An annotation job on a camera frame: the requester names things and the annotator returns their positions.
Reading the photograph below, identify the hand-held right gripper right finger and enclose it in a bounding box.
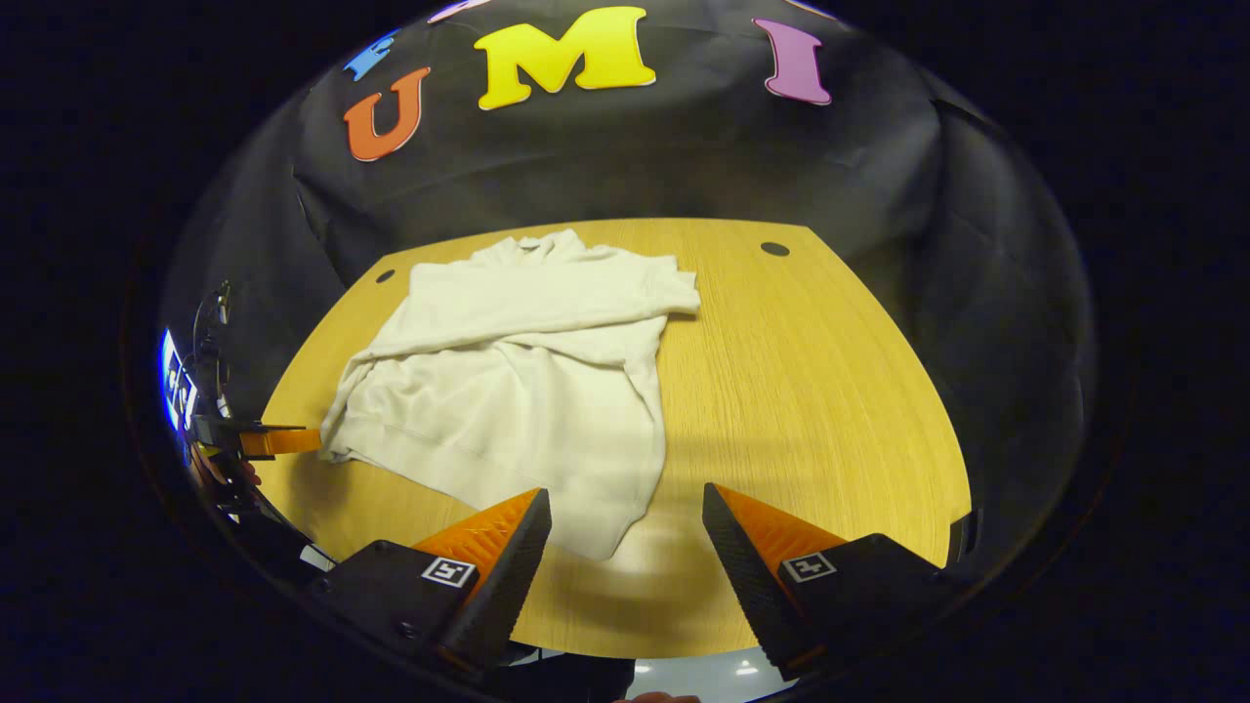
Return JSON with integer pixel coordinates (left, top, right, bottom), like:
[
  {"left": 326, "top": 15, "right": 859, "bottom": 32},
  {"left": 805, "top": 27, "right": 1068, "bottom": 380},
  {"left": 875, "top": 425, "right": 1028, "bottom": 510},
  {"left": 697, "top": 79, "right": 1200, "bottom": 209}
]
[{"left": 701, "top": 482, "right": 968, "bottom": 682}]

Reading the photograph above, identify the cream white garment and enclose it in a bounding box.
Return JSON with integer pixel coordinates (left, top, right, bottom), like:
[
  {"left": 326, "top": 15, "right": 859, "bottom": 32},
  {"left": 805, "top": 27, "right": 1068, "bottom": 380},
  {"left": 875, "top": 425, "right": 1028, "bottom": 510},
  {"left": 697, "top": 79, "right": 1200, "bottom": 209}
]
[{"left": 319, "top": 228, "right": 702, "bottom": 562}]

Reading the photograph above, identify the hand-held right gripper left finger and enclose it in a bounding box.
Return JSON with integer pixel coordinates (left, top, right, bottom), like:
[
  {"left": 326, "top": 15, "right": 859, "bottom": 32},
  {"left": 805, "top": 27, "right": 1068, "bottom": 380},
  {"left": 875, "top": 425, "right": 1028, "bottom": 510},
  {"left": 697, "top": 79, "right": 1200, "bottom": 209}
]
[{"left": 303, "top": 488, "right": 554, "bottom": 675}]

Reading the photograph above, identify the black backdrop cloth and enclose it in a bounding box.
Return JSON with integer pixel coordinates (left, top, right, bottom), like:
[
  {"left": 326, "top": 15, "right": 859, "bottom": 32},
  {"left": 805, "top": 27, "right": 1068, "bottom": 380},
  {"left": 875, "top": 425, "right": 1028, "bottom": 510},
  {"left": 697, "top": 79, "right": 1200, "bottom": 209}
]
[{"left": 156, "top": 0, "right": 1095, "bottom": 587}]

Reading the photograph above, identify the lit computer screen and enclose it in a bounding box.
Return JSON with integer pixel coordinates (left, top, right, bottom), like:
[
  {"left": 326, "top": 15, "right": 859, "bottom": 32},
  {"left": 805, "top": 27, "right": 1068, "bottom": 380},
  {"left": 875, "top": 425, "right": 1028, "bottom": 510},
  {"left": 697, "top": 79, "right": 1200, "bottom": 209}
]
[{"left": 159, "top": 327, "right": 199, "bottom": 431}]

